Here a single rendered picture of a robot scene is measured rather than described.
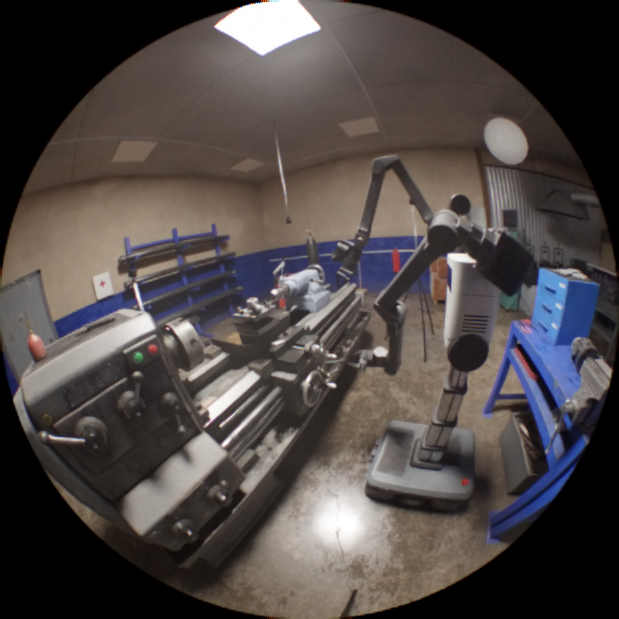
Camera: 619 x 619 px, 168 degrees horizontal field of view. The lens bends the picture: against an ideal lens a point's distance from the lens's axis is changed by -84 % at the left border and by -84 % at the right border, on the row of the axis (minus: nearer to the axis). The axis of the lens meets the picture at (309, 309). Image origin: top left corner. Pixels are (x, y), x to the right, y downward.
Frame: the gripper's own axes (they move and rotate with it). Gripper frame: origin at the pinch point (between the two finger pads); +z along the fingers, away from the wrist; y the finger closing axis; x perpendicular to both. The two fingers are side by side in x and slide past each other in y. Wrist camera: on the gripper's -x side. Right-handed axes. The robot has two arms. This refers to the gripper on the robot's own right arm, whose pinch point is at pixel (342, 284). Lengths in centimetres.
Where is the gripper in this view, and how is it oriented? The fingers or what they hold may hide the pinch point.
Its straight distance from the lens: 110.8
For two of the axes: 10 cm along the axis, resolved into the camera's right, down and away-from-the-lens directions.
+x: 8.1, 5.1, -2.9
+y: -5.0, 3.5, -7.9
